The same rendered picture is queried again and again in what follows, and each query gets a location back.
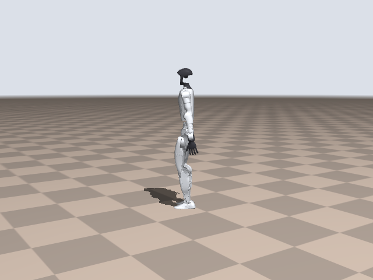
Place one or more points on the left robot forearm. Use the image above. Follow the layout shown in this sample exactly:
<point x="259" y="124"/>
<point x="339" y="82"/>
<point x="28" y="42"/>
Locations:
<point x="189" y="125"/>

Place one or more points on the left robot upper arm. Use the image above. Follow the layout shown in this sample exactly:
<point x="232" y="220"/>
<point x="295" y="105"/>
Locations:
<point x="186" y="98"/>

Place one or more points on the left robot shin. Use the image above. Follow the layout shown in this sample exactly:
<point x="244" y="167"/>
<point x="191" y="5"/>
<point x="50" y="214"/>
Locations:
<point x="185" y="184"/>

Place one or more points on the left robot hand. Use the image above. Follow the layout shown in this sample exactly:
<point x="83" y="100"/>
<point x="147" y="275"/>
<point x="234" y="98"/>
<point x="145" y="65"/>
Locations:
<point x="192" y="146"/>

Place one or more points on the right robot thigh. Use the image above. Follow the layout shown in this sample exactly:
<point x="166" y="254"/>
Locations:
<point x="186" y="158"/>

